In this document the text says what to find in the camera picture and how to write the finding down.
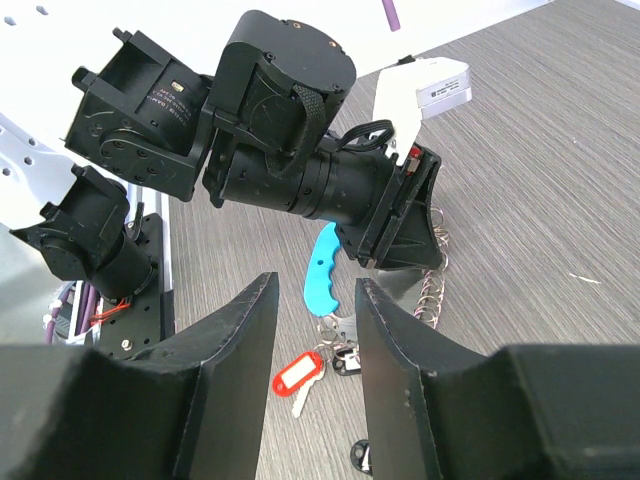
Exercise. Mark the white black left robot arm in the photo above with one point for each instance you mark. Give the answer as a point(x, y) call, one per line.
point(256, 132)

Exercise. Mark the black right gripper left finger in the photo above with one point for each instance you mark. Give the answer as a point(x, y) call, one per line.
point(189, 407)

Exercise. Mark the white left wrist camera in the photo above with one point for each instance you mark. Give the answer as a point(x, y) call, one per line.
point(413, 92)

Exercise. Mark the black tag key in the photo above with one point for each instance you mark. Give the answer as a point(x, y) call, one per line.
point(346, 362)
point(360, 457)

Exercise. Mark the black tag key on organizer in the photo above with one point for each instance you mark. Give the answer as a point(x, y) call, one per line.
point(346, 362)

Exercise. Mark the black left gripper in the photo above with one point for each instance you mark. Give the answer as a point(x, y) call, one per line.
point(401, 234)

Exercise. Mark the red key tag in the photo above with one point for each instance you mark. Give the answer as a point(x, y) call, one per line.
point(298, 378)

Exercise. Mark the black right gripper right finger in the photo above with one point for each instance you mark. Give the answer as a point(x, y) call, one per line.
point(438, 410)

